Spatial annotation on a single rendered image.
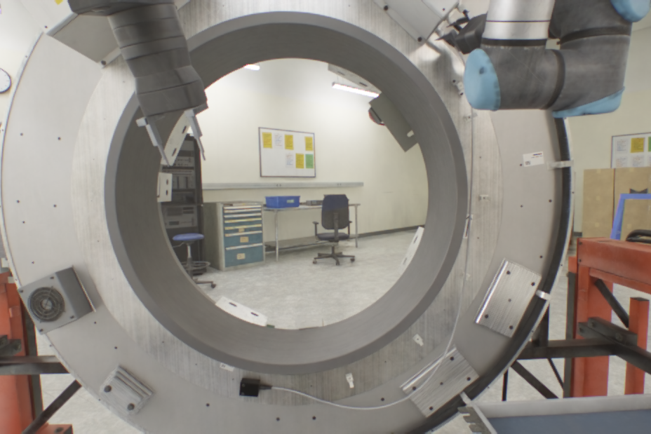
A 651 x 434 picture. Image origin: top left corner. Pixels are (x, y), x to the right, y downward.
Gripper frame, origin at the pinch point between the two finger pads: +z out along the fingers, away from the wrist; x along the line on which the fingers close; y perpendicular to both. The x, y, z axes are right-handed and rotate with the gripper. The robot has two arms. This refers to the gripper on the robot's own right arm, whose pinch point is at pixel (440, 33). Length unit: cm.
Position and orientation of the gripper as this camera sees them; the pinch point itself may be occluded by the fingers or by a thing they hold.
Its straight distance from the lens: 92.7
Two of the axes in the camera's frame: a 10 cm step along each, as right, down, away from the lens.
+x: 6.4, -7.5, 1.5
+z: -4.4, -2.0, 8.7
